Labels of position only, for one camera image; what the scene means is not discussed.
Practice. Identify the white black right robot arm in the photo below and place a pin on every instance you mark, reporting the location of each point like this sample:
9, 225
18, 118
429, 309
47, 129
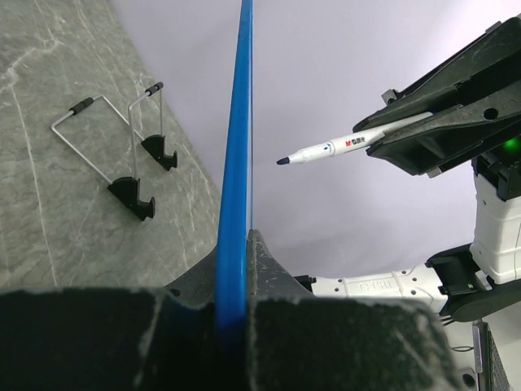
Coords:
474, 280

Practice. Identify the white blue whiteboard marker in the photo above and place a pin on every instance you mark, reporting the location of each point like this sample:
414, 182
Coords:
346, 142

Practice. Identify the blue framed whiteboard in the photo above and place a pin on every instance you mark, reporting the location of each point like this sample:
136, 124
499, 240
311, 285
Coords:
231, 265

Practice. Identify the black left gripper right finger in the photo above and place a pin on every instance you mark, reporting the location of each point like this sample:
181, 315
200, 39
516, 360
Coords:
296, 341

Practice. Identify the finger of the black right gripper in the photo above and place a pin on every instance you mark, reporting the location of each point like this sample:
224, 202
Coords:
453, 136
499, 42

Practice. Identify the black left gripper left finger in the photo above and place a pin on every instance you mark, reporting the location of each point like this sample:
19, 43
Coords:
157, 338

